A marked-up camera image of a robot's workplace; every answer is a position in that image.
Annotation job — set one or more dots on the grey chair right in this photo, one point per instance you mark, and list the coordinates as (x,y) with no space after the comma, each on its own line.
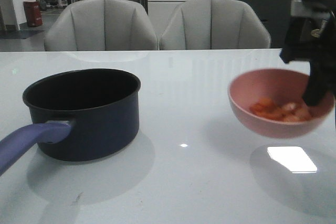
(214,24)

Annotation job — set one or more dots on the grey chair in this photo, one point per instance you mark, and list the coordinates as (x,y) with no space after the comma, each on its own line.
(214,24)
(102,25)

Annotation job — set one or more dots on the pink bowl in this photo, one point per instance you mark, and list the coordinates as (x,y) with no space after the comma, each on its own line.
(282,86)

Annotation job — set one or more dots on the orange ham slices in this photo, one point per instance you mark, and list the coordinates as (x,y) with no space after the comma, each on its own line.
(267,108)

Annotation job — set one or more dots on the dark blue pot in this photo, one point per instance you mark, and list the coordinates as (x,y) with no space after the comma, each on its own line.
(77,116)

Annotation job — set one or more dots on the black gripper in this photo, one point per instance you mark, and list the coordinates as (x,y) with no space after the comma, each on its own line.
(311,37)

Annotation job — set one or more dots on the grey chair left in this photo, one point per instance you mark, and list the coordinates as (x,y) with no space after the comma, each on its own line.
(102,25)

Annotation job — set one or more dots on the red bin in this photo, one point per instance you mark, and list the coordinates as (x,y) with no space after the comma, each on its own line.
(33,14)

